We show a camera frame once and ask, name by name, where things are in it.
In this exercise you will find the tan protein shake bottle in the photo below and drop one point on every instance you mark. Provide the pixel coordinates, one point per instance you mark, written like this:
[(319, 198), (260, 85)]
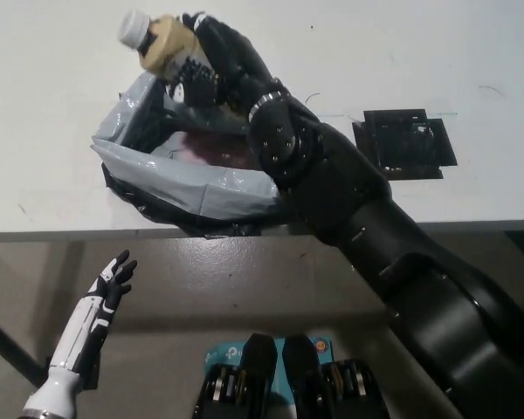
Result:
[(170, 41)]

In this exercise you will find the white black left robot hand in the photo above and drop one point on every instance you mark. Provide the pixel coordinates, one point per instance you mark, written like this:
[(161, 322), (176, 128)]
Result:
[(87, 331)]

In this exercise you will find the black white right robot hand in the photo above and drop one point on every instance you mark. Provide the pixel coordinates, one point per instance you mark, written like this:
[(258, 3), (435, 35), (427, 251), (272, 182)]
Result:
[(231, 61)]

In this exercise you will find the pinkish red flat item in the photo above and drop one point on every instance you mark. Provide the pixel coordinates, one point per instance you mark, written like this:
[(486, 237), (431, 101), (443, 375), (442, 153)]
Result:
[(205, 150)]

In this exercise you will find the black table frame bar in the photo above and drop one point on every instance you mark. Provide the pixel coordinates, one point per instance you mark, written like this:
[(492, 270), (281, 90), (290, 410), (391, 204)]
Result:
[(13, 349)]

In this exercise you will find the black tape square marker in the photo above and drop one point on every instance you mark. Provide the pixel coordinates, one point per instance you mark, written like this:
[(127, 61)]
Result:
[(401, 144)]

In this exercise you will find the grey plastic bag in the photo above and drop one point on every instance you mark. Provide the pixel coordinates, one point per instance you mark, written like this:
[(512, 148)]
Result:
[(183, 183)]

